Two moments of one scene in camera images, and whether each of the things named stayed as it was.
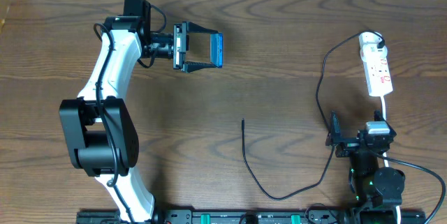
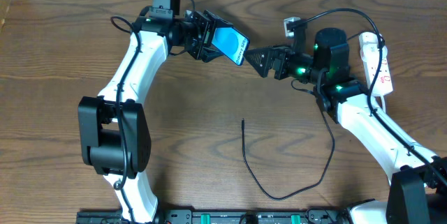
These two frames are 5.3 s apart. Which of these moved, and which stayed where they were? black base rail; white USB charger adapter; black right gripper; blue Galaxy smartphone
Moved: black right gripper; blue Galaxy smartphone
Stayed: black base rail; white USB charger adapter
